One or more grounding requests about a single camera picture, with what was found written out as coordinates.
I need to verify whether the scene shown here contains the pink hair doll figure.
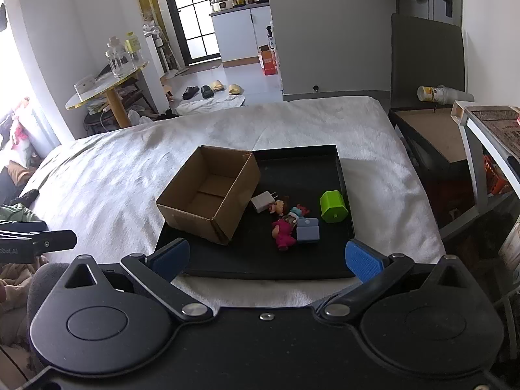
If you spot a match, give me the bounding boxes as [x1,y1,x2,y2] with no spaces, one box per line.
[271,219,296,250]

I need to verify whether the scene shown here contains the grey blue small box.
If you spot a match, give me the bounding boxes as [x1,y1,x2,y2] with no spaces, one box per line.
[296,217,320,241]

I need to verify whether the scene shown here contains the yellow slipper left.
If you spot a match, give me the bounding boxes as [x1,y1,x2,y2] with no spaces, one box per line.
[211,80,225,92]

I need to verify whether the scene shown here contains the brown hair doll figure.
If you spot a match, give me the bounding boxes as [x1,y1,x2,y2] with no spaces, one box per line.
[268,198,289,216]

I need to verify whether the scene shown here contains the white kitchen cabinet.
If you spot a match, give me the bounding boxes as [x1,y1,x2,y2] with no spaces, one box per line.
[211,3,271,68]

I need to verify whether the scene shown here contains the black slipper right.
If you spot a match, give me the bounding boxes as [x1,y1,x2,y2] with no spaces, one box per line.
[200,85,214,99]

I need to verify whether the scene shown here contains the clear glass jar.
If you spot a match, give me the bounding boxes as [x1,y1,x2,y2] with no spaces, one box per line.
[106,36,134,78]

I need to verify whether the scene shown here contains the dark folded board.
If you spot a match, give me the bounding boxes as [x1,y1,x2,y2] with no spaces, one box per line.
[390,13,466,111]

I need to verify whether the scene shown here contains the small colourful toy figure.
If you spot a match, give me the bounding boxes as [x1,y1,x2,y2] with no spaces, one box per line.
[288,204,309,220]

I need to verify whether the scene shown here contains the door with black handle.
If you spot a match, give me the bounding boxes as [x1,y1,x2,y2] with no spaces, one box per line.
[397,0,463,26]

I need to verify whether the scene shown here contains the white floor mat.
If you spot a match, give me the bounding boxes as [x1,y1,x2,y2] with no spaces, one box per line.
[175,94,246,116]

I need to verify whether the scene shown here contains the white power adapter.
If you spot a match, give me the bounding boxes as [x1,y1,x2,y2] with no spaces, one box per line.
[250,191,275,213]

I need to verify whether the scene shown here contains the grey metal shelf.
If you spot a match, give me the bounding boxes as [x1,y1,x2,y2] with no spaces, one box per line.
[440,100,519,242]

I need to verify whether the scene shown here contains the black crate with board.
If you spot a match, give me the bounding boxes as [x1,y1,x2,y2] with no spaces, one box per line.
[389,108,474,227]

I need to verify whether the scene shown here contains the stacked paper cups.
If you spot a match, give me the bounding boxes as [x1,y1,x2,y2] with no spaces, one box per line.
[417,85,474,105]

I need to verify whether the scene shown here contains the round gold edge table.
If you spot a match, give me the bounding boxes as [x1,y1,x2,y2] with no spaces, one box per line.
[65,61,148,129]

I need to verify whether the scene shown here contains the black tray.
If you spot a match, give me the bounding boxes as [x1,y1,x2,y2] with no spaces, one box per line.
[154,143,356,281]

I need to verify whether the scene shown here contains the green plastic cup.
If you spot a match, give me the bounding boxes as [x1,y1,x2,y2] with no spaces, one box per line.
[320,190,349,224]

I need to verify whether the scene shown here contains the orange cardboard box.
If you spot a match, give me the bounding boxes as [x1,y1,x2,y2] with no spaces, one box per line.
[258,45,278,76]

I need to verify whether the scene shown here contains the yellow label bottle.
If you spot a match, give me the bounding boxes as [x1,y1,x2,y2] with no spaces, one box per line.
[125,32,142,64]

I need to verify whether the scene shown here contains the brown cardboard box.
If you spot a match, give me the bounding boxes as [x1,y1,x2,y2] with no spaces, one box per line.
[156,145,260,245]

